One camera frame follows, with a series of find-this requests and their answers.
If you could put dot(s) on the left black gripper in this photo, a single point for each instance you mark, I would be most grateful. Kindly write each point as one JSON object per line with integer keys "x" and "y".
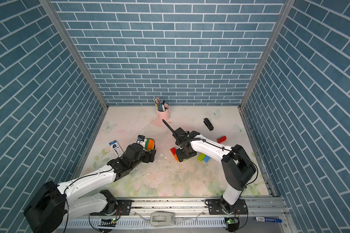
{"x": 147, "y": 154}

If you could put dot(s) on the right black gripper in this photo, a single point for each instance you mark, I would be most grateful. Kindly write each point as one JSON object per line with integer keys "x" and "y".
{"x": 180, "y": 156}

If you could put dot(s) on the small red lego brick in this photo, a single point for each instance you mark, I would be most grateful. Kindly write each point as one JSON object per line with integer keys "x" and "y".
{"x": 173, "y": 151}

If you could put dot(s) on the lime lego brick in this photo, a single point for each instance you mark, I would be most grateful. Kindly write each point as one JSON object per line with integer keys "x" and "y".
{"x": 201, "y": 157}

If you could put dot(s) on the red lego brick bottom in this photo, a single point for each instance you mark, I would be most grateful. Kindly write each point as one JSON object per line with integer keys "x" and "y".
{"x": 221, "y": 139}

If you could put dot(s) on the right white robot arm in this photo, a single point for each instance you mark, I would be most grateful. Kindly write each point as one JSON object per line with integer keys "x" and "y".
{"x": 237, "y": 166}

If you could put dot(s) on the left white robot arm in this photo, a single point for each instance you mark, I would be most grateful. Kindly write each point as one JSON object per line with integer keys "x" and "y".
{"x": 54, "y": 203}

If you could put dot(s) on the blue lego brick lower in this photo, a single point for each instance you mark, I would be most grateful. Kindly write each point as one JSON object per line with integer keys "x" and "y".
{"x": 206, "y": 159}

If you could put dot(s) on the white blue small box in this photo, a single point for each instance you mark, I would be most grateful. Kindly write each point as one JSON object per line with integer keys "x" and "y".
{"x": 116, "y": 148}

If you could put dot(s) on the black stapler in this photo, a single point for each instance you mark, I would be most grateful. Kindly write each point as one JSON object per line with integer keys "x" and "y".
{"x": 208, "y": 124}

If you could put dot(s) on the pink pen cup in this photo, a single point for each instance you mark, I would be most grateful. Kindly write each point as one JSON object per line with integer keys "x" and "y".
{"x": 165, "y": 114}

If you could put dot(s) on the pens in cup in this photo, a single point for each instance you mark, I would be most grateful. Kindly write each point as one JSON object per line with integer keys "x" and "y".
{"x": 160, "y": 105}

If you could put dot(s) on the white handheld device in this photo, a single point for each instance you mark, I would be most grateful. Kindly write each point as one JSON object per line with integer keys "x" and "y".
{"x": 162, "y": 219}

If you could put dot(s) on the blue white marker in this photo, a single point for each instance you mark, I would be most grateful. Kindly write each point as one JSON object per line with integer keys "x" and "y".
{"x": 267, "y": 219}

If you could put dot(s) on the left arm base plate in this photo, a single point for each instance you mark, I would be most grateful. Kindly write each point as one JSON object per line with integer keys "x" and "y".
{"x": 117, "y": 208}

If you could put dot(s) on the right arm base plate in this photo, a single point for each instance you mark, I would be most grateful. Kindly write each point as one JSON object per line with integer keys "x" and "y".
{"x": 221, "y": 207}

